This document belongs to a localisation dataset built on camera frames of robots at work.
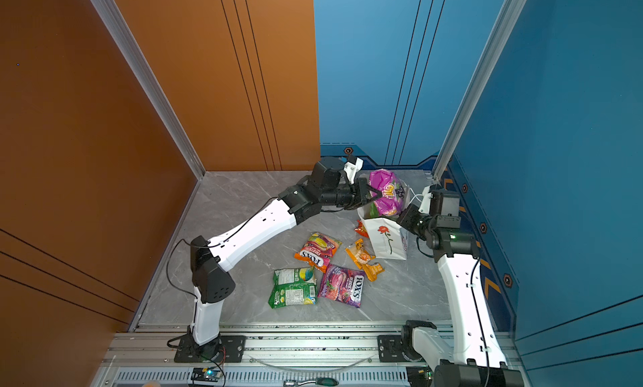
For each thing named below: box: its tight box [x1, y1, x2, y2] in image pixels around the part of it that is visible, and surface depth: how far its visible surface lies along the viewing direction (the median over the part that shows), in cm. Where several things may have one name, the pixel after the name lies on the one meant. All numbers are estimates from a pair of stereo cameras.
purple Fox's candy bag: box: [318, 263, 366, 309], surface depth 84 cm
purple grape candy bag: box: [368, 168, 405, 217], surface depth 70 cm
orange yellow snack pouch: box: [344, 237, 386, 283], surface depth 93 cm
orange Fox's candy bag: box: [293, 232, 343, 274], surface depth 92 cm
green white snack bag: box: [267, 266, 318, 309], surface depth 85 cm
